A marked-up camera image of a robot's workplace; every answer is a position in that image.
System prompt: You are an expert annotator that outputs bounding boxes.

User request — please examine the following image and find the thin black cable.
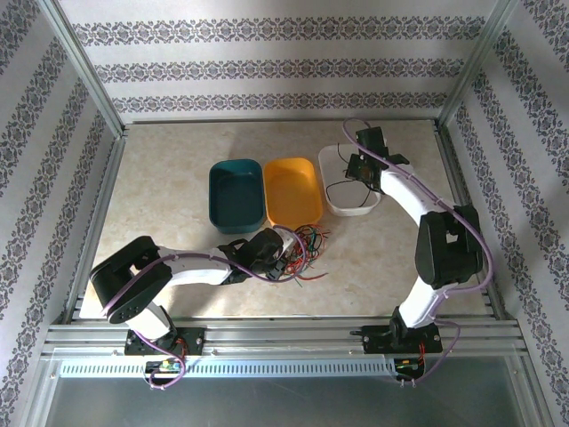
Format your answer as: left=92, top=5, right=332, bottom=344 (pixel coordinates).
left=325, top=180, right=377, bottom=210
left=336, top=141, right=357, bottom=179

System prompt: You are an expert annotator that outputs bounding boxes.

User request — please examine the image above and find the thin red cable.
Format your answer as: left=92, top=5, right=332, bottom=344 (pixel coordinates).
left=293, top=224, right=333, bottom=259

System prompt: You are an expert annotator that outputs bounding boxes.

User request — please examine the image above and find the white plastic bin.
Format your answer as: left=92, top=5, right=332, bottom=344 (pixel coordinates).
left=317, top=144, right=382, bottom=218

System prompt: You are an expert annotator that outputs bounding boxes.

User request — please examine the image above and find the teal plastic bin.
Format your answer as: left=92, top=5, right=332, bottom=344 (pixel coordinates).
left=207, top=158, right=268, bottom=236

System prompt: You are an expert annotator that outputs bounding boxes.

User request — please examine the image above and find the orange plastic bin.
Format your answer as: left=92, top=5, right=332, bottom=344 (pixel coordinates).
left=262, top=156, right=325, bottom=229

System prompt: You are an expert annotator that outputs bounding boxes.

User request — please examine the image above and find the grey metal front panel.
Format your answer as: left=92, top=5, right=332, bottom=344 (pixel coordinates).
left=26, top=355, right=543, bottom=427

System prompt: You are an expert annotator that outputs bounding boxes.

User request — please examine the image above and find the aluminium front frame rail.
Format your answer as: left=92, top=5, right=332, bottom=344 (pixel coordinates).
left=42, top=316, right=528, bottom=358

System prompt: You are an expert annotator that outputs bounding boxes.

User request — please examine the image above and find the aluminium frame rail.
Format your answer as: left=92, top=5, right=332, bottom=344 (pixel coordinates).
left=42, top=316, right=528, bottom=358
left=124, top=116, right=439, bottom=126

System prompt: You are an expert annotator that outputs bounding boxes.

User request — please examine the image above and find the white slotted cable duct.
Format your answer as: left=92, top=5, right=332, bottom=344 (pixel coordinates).
left=59, top=359, right=399, bottom=379

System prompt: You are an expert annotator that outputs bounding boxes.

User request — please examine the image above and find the aluminium back frame rail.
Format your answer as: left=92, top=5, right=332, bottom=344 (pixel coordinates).
left=124, top=116, right=439, bottom=126

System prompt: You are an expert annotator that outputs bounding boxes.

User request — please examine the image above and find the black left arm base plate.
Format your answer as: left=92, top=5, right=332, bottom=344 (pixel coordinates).
left=124, top=326, right=208, bottom=357

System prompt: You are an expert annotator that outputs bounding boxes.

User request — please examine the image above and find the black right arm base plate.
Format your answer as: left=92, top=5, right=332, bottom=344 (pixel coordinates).
left=360, top=323, right=445, bottom=356

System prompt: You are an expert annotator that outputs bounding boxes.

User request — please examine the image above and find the aluminium right side rail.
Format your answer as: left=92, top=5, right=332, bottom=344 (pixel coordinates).
left=433, top=122, right=512, bottom=321

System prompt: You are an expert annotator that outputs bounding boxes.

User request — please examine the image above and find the aluminium right frame post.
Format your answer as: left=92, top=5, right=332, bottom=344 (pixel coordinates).
left=435, top=0, right=521, bottom=134

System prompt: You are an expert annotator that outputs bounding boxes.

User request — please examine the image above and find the aluminium frame post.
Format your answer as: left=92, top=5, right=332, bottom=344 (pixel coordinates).
left=435, top=0, right=521, bottom=134
left=37, top=0, right=130, bottom=139

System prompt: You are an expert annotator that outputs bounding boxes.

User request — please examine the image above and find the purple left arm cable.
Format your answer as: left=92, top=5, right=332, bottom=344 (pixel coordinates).
left=100, top=224, right=310, bottom=392

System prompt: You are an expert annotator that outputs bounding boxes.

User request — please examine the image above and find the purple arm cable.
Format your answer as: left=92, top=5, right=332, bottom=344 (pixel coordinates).
left=341, top=117, right=495, bottom=388
left=100, top=224, right=310, bottom=392

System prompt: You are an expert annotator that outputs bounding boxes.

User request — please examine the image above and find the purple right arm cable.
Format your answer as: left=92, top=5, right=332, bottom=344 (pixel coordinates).
left=341, top=117, right=495, bottom=388

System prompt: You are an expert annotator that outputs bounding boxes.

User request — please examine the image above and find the aluminium left side rail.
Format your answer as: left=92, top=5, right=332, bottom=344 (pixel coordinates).
left=61, top=126, right=130, bottom=324

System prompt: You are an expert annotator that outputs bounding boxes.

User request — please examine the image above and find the aluminium left frame post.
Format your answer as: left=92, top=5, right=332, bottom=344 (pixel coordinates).
left=37, top=0, right=130, bottom=139

